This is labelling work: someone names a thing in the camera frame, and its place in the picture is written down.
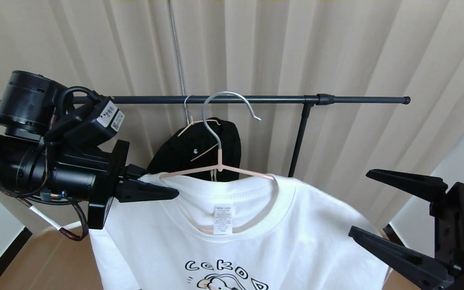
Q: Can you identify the black garment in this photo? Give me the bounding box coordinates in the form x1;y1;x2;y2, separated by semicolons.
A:
147;118;241;182

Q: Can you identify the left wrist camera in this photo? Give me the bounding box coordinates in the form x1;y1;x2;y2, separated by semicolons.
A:
45;99;126;150

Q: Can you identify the white printed garment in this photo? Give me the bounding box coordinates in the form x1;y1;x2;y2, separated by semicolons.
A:
89;172;392;290

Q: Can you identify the pink clothes hanger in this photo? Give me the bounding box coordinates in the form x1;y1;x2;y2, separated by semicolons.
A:
159;91;277;182
178;96;221;162

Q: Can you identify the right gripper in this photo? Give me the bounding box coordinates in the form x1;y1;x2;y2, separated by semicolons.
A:
349;169;464;290

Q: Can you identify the beige curtain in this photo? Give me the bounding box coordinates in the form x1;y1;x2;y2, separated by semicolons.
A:
0;0;464;238

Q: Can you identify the black cable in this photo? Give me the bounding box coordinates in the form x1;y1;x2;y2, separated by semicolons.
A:
57;86;102;118

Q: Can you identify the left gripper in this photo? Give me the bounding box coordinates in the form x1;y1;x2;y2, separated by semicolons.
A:
0;137;179;231

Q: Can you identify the black clothes rack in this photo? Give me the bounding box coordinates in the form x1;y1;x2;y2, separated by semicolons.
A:
0;94;412;178

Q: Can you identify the thin grey curtain wand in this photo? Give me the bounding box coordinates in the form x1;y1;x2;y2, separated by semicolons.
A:
169;0;191;121

